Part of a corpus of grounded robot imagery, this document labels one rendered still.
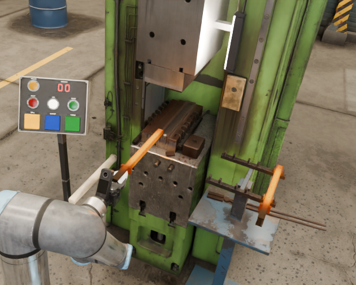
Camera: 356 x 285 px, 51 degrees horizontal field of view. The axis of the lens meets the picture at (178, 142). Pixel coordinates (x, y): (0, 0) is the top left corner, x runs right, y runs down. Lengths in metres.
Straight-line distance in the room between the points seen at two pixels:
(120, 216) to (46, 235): 1.83
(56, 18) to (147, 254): 4.65
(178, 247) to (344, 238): 1.39
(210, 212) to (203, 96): 0.76
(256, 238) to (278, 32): 0.93
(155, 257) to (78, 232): 1.63
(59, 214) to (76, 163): 2.48
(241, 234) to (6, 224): 1.16
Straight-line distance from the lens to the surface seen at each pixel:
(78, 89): 1.98
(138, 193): 2.15
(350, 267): 2.99
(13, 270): 1.01
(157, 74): 1.78
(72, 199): 2.08
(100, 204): 1.42
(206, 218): 1.83
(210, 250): 2.54
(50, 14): 6.37
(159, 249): 2.46
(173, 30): 1.68
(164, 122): 2.04
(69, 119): 1.98
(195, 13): 1.62
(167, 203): 2.10
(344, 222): 3.30
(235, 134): 1.94
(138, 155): 1.66
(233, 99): 1.83
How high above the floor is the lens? 2.07
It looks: 35 degrees down
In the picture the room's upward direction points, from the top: 7 degrees clockwise
